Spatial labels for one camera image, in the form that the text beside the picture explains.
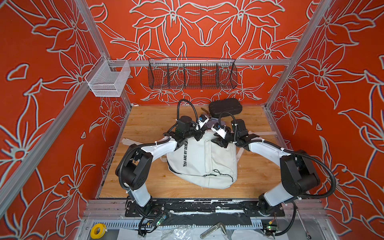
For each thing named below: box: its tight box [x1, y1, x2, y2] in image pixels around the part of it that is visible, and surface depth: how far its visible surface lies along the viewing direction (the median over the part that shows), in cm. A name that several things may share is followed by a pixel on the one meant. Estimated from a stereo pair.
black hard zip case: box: [208, 98, 243, 118], surface depth 116 cm
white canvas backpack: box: [166, 131, 238, 189], surface depth 84 cm
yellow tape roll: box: [90, 223, 107, 240], surface depth 68 cm
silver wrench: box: [296, 210, 312, 240], surface depth 70 cm
